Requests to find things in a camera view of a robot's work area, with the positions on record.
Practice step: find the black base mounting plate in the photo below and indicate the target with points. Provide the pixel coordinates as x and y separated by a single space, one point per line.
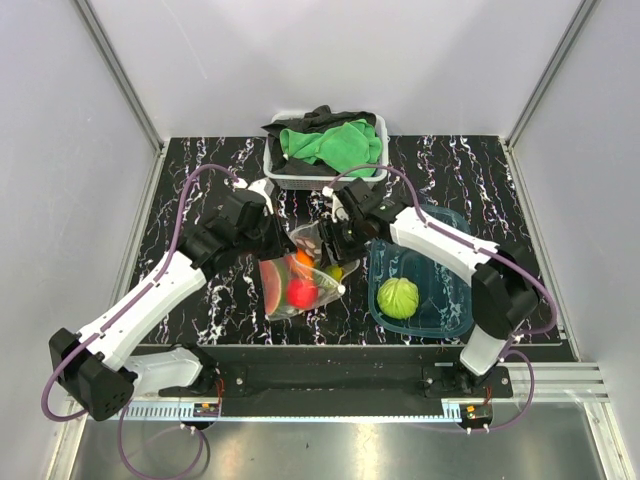
333 406

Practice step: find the white plastic basket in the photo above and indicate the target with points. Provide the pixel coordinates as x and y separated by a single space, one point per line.
317 182

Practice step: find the blue transparent plastic container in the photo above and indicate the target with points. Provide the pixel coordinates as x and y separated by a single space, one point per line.
444 309

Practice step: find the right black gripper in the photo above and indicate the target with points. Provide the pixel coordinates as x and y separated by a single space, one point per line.
328 232

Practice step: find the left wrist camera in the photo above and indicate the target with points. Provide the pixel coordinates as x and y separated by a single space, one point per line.
264 187

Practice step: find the green cloth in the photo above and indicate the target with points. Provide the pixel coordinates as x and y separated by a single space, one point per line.
332 152

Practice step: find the fake red orange mango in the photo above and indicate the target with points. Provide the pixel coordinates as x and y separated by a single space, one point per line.
304 259

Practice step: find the clear zip top bag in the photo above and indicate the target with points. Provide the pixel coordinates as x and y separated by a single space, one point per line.
328 289

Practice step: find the fake green orange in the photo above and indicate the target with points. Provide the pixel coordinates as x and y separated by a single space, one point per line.
335 272

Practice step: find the fake watermelon slice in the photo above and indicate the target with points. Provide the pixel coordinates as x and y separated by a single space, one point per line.
273 278

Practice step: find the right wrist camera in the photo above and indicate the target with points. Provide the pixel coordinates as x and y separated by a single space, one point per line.
338 209

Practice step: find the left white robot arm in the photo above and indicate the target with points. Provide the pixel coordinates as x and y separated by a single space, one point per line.
111 339

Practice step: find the fake red apple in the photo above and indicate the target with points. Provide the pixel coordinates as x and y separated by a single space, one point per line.
301 293

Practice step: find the black cloth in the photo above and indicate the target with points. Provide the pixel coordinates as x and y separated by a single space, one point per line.
318 120

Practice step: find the fake green cabbage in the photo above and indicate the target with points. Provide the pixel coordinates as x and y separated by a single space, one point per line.
398 298

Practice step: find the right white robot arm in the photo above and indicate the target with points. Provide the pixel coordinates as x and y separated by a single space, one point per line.
503 293

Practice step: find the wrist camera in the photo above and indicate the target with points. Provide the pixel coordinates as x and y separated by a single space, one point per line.
338 209
264 187

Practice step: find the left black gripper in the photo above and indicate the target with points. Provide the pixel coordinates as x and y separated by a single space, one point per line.
283 244

